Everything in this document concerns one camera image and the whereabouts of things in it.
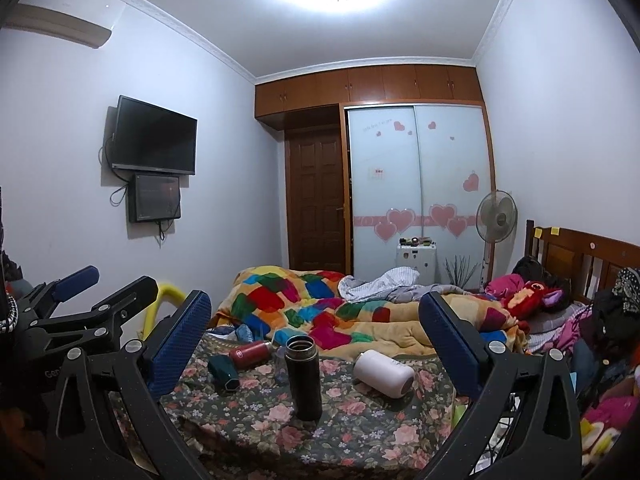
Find red bottle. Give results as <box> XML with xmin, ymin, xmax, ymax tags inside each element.
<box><xmin>228</xmin><ymin>339</ymin><xmax>275</xmax><ymax>370</ymax></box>

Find blue cloth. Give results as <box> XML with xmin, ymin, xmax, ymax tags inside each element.
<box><xmin>206</xmin><ymin>323</ymin><xmax>267</xmax><ymax>347</ymax></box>

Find white bottle lying down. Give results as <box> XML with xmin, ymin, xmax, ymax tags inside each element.
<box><xmin>353</xmin><ymin>349</ymin><xmax>417</xmax><ymax>400</ymax></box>

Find grey striped cloth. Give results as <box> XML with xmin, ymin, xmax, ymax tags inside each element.
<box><xmin>337</xmin><ymin>266</ymin><xmax>482</xmax><ymax>305</ymax></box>

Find colourful patchwork blanket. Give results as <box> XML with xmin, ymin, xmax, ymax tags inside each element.
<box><xmin>209</xmin><ymin>265</ymin><xmax>532</xmax><ymax>362</ymax></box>

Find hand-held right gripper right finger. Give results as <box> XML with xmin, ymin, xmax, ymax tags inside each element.
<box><xmin>400</xmin><ymin>291</ymin><xmax>596</xmax><ymax>480</ymax></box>

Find white small cabinet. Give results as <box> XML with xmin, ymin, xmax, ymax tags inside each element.
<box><xmin>396</xmin><ymin>241</ymin><xmax>439</xmax><ymax>287</ymax></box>

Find floral cloth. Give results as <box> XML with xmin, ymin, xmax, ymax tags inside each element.
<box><xmin>112</xmin><ymin>341</ymin><xmax>472</xmax><ymax>480</ymax></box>

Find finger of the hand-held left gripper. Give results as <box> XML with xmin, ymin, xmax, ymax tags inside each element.
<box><xmin>19</xmin><ymin>265</ymin><xmax>101</xmax><ymax>322</ymax></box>
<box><xmin>34</xmin><ymin>275</ymin><xmax>160</xmax><ymax>350</ymax></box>

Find black clothes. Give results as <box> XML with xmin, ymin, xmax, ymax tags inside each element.
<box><xmin>591</xmin><ymin>266</ymin><xmax>640</xmax><ymax>343</ymax></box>

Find wooden wardrobe with heart stickers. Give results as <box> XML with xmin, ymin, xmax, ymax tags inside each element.
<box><xmin>253</xmin><ymin>63</ymin><xmax>497</xmax><ymax>293</ymax></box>

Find brown wooden door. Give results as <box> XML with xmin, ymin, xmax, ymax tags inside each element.
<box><xmin>284</xmin><ymin>129</ymin><xmax>349</xmax><ymax>277</ymax></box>

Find black steel flask cup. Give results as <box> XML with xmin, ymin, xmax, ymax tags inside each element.
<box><xmin>284</xmin><ymin>334</ymin><xmax>324</xmax><ymax>422</ymax></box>

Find white air conditioner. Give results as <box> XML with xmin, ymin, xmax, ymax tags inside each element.
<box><xmin>1</xmin><ymin>0</ymin><xmax>127</xmax><ymax>51</ymax></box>

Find pile of pink clothes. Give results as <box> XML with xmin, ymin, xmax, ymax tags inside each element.
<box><xmin>530</xmin><ymin>305</ymin><xmax>640</xmax><ymax>466</ymax></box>

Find small wall monitor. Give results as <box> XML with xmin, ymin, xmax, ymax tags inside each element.
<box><xmin>127</xmin><ymin>173</ymin><xmax>182</xmax><ymax>224</ymax></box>

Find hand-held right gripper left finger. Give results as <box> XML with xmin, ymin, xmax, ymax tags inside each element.
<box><xmin>44</xmin><ymin>289</ymin><xmax>213</xmax><ymax>480</ymax></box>

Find yellow tube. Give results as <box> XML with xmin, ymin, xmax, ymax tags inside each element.
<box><xmin>141</xmin><ymin>283</ymin><xmax>187</xmax><ymax>342</ymax></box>

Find standing fan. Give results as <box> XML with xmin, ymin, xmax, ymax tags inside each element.
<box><xmin>475</xmin><ymin>189</ymin><xmax>519</xmax><ymax>292</ymax></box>

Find bundle of dry twigs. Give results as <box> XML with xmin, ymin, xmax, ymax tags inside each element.
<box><xmin>444</xmin><ymin>254</ymin><xmax>482</xmax><ymax>292</ymax></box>

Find wall television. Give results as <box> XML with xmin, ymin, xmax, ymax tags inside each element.
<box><xmin>108</xmin><ymin>94</ymin><xmax>198</xmax><ymax>177</ymax></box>

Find red plush toy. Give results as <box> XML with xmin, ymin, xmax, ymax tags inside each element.
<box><xmin>501</xmin><ymin>279</ymin><xmax>572</xmax><ymax>322</ymax></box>

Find wooden bed headboard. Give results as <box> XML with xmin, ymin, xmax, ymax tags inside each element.
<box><xmin>523</xmin><ymin>219</ymin><xmax>640</xmax><ymax>307</ymax></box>

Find pink cloth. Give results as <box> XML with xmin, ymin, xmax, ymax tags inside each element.
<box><xmin>486</xmin><ymin>273</ymin><xmax>527</xmax><ymax>300</ymax></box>

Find dark green bottle lying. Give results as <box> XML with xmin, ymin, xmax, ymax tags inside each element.
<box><xmin>207</xmin><ymin>354</ymin><xmax>242</xmax><ymax>394</ymax></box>

